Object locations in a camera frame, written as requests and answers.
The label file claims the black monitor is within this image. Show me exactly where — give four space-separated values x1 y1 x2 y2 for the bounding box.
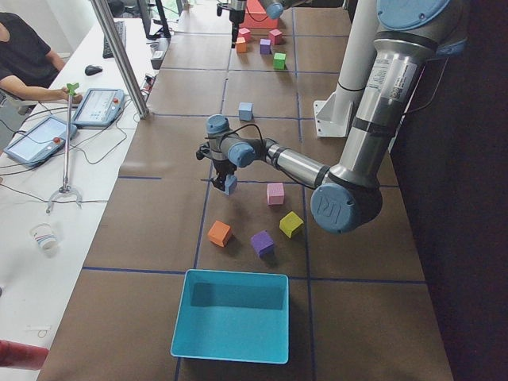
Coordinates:
137 0 171 40

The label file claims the red cylinder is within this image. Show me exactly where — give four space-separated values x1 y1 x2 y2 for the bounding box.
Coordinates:
1 340 49 370

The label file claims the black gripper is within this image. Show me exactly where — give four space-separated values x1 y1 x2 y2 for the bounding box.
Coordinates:
229 0 246 48
210 160 237 191

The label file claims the purple foam block right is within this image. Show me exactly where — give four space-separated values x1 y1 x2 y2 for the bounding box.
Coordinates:
259 39 271 55

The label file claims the black keyboard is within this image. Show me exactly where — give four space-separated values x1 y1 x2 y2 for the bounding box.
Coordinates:
102 20 127 60

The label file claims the orange foam block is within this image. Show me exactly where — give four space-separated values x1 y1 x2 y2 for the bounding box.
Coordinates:
207 220 232 248
235 37 248 54

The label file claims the orange foam block right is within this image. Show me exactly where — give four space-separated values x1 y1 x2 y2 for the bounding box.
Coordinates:
235 37 248 54

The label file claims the orange foam block left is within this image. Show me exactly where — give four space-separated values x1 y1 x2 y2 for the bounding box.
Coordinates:
207 220 232 248

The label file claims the far teach pendant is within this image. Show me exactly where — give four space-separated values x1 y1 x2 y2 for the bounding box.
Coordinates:
72 88 125 129

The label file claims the black computer mouse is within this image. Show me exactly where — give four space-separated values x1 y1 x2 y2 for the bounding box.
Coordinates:
84 65 103 76

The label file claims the aluminium frame post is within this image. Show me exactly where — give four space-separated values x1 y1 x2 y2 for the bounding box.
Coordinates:
90 0 149 120

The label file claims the seated person black shirt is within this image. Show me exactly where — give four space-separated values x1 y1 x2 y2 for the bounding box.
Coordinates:
1 12 68 102

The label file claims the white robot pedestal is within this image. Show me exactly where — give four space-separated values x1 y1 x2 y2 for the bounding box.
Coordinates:
314 0 379 137

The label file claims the teach pendant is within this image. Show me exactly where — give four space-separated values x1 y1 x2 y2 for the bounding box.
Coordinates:
72 88 125 129
4 116 67 167

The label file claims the light blue block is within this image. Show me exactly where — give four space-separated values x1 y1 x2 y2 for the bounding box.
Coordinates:
224 175 237 196
238 102 253 121

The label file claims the purple foam block left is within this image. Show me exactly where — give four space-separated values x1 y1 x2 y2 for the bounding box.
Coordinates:
250 230 275 257

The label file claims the black power box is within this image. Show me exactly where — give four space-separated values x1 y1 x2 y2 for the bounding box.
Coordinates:
149 38 171 70

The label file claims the near teach pendant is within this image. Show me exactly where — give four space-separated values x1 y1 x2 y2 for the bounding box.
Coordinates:
4 116 67 167

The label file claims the teal plastic bin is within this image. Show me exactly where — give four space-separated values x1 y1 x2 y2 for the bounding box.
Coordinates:
171 269 290 364

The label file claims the dark red foam block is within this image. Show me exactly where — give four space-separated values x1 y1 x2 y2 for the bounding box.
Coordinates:
268 29 283 45

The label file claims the black camera cable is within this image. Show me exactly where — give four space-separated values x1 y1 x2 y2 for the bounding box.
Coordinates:
204 123 264 140

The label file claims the green grabber tool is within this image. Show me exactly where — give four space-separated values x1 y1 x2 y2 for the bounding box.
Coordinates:
46 83 83 214

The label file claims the purple foam block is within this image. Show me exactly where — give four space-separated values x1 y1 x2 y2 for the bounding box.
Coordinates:
250 230 275 257
259 39 271 55

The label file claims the paper cup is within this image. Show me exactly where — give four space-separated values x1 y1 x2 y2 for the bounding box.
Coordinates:
29 223 58 252

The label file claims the pink red foam block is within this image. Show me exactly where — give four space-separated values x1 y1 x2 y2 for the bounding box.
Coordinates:
238 28 252 42

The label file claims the green foam block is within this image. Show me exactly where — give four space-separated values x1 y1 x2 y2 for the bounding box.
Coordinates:
273 52 287 71

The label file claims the yellow foam block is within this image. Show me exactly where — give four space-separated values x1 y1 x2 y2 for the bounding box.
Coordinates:
279 211 304 239

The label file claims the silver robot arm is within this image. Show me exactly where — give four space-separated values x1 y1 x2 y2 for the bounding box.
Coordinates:
196 1 470 234
217 0 309 48

